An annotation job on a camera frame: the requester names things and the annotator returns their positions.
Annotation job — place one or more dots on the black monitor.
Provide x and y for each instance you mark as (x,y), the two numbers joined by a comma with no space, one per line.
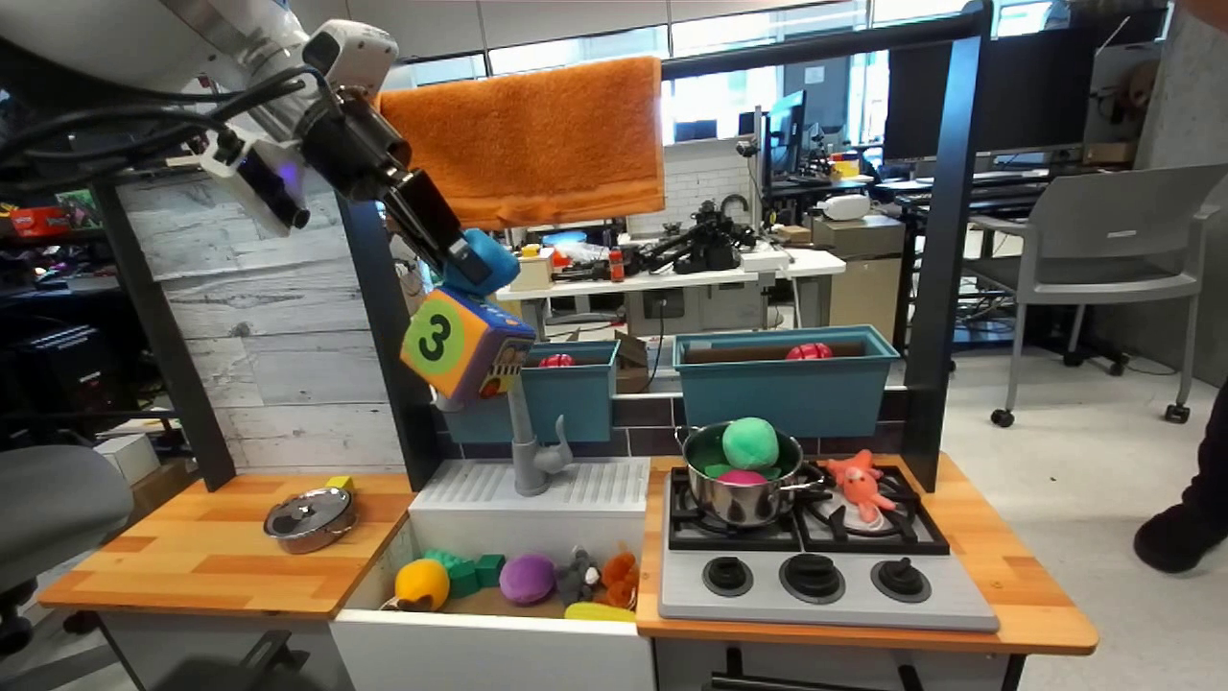
(984,88)

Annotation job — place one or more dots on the grey wood-look panel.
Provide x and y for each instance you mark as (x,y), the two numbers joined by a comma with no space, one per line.
(255,346)

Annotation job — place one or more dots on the small red toy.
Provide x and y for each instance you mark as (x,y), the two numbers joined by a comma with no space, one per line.
(557,362)

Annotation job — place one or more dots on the large teal plastic bin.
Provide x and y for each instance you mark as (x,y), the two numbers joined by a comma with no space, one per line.
(781,389)

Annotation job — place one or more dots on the dark grey padded chair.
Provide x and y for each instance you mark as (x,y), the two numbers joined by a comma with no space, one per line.
(49,506)

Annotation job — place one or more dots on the person in dark clothes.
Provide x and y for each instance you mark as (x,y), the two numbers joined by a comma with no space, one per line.
(1174,531)

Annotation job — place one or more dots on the orange plush toy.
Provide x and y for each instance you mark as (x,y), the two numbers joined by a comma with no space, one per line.
(620,577)

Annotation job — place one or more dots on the grey toy stove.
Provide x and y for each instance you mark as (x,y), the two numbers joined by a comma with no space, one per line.
(768,609)

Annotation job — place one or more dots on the steel cooking pot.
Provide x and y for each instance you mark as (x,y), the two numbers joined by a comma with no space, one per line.
(743,499)

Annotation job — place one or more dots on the small teal plastic bin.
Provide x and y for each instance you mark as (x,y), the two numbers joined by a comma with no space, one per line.
(567,404)

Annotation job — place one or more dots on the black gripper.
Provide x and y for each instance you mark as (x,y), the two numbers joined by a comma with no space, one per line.
(350,145)

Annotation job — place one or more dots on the yellow toy banana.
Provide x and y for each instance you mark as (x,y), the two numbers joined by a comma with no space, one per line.
(599,612)

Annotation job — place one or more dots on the orange towel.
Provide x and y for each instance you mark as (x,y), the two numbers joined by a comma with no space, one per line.
(550,141)

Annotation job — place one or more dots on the red toy with white spots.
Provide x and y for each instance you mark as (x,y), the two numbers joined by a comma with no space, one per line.
(807,351)

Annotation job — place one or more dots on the yellow plush toy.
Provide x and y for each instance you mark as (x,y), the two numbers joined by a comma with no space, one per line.
(418,585)

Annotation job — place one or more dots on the green plush toy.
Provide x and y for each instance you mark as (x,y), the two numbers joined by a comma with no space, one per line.
(470,571)

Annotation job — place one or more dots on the small silver metal bowl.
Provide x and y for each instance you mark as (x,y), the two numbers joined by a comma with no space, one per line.
(307,518)

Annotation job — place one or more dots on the grey plush toy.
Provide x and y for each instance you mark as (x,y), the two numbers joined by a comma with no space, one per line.
(576,577)

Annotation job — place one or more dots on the small yellow toy piece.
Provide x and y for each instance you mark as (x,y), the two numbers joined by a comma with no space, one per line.
(337,485)

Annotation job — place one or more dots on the multicolour soft number cube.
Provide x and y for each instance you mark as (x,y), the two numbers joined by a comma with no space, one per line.
(443,343)

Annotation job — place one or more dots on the green ball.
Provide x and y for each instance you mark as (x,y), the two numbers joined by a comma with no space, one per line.
(749,444)

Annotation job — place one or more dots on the black slanted post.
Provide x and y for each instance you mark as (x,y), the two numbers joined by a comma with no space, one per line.
(179,370)

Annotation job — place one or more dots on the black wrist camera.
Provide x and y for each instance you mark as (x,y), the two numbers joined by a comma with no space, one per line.
(273,186)

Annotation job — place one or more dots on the black device on table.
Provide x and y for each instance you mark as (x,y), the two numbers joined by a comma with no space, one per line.
(704,243)

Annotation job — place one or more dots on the white toy sink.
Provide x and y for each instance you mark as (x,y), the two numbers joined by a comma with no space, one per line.
(512,506)

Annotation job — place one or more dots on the black metal frame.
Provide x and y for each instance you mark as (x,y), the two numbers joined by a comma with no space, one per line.
(945,253)

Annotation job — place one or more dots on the grey chair on casters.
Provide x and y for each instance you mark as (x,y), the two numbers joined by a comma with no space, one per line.
(1100,236)

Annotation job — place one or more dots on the small white box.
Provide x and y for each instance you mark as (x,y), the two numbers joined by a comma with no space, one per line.
(525,270)

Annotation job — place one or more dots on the red plush lobster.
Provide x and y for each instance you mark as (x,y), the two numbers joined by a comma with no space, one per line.
(854,485)

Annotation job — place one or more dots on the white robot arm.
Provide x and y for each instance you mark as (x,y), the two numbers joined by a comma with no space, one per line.
(129,38)

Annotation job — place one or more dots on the white background table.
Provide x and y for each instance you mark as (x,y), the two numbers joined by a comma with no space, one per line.
(793,268)

